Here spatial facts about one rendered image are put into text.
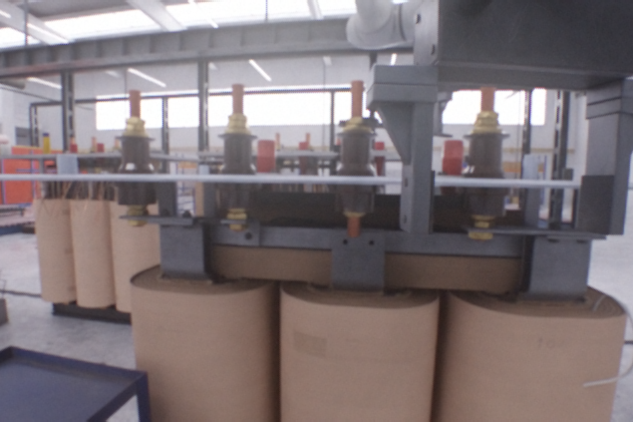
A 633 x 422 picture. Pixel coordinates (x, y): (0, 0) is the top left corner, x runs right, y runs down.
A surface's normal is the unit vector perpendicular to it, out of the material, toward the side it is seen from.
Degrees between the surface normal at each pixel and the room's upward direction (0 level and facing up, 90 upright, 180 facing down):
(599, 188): 90
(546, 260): 90
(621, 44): 90
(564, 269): 90
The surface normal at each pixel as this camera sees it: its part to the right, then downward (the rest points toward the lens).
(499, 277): -0.15, 0.10
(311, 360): -0.39, 0.08
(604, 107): -1.00, -0.01
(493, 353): -0.64, 0.07
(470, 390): -0.84, 0.04
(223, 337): 0.29, 0.10
